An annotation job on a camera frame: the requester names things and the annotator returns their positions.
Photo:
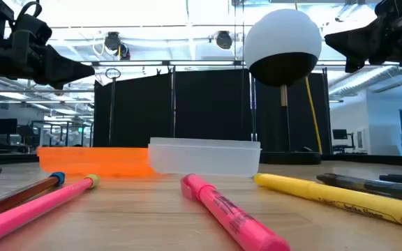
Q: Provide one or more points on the metal overhead bar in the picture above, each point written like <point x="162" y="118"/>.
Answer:
<point x="194" y="63"/>

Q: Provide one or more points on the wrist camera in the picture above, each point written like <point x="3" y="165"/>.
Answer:
<point x="33" y="29"/>
<point x="396" y="8"/>

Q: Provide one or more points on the black computer monitor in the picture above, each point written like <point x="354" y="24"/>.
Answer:
<point x="5" y="126"/>
<point x="340" y="134"/>

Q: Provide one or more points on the brown pencil with blue eraser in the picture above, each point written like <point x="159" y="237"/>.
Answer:
<point x="16" y="197"/>

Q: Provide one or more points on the black ceiling spotlight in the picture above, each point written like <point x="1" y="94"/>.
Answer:
<point x="114" y="43"/>
<point x="224" y="40"/>

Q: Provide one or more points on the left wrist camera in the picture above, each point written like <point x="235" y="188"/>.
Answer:
<point x="33" y="29"/>

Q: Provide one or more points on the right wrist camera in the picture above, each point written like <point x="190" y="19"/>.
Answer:
<point x="396" y="8"/>

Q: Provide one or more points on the clear plastic supply box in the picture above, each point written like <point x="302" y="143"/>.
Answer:
<point x="204" y="158"/>

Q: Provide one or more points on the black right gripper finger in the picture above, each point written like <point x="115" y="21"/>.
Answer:
<point x="358" y="42"/>
<point x="352" y="66"/>

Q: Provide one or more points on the pink highlighter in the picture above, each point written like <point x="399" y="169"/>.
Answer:
<point x="232" y="214"/>

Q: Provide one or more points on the pink pencil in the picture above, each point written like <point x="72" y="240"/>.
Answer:
<point x="30" y="208"/>

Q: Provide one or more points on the yellow highlighter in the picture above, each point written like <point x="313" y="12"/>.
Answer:
<point x="344" y="199"/>

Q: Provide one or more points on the orange perforated plastic lid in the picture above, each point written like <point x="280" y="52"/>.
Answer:
<point x="89" y="161"/>

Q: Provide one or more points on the black partition screen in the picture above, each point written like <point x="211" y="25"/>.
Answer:
<point x="208" y="108"/>

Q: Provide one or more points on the white globe lamp black base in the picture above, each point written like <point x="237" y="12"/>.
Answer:
<point x="281" y="38"/>

